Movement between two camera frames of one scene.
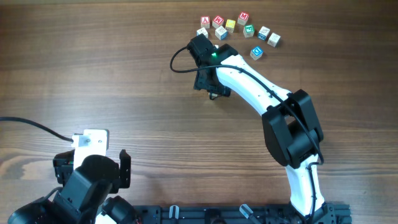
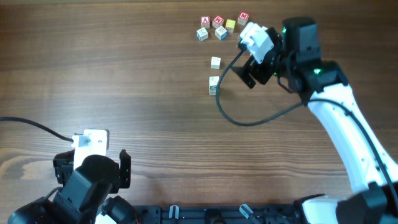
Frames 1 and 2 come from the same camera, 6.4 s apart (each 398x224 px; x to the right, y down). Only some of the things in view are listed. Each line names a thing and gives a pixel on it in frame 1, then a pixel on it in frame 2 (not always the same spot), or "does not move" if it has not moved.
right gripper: x=199 y=84 -> x=243 y=73
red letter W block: x=217 y=22 does not move
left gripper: x=63 y=165 does not move
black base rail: x=240 y=214 does not move
